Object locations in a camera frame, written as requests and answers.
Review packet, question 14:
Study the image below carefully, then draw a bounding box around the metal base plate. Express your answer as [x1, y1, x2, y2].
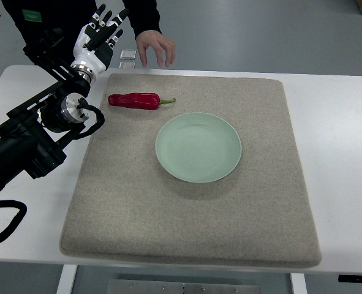
[107, 279, 261, 294]

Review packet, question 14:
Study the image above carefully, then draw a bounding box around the person's bare hand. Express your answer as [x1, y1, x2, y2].
[135, 30, 176, 67]

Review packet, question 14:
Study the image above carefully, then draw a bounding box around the beige felt mat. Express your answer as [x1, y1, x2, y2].
[60, 73, 322, 268]

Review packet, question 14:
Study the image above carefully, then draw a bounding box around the light green plate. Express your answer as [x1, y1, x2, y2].
[155, 112, 242, 184]

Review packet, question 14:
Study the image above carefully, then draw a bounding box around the black table control panel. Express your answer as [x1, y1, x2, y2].
[337, 274, 362, 284]

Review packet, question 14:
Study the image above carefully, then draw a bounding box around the white table leg left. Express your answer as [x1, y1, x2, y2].
[56, 265, 78, 294]

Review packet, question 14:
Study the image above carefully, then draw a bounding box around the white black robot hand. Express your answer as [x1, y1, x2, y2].
[72, 4, 129, 75]

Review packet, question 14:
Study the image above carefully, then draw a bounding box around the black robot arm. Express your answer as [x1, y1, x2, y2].
[0, 28, 105, 243]

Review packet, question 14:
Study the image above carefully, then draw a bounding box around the clear plastic clip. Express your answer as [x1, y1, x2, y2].
[119, 49, 137, 69]

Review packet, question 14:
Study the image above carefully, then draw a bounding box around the red pepper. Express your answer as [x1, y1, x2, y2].
[108, 92, 176, 110]

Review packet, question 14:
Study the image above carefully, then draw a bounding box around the person in black clothes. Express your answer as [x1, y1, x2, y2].
[2, 0, 160, 62]

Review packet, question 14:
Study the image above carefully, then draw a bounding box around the white table leg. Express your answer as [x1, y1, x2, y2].
[56, 265, 78, 294]
[290, 273, 307, 294]

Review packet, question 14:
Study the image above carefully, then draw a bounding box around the white table leg right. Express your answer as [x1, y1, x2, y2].
[290, 273, 307, 294]

